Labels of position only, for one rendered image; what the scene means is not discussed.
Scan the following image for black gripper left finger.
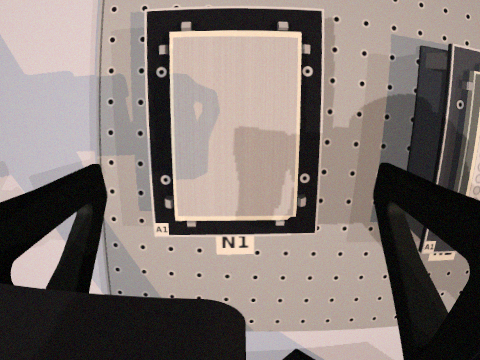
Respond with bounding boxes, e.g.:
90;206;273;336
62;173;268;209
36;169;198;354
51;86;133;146
0;164;107;293

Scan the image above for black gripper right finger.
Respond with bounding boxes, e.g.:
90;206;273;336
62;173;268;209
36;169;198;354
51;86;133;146
373;163;480;360

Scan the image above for beige plate with grid of square wells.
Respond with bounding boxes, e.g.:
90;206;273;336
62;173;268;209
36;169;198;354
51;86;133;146
170;31;301;221

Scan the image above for cream multi-well plate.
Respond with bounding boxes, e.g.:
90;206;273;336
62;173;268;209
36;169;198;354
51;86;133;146
453;71;480;200

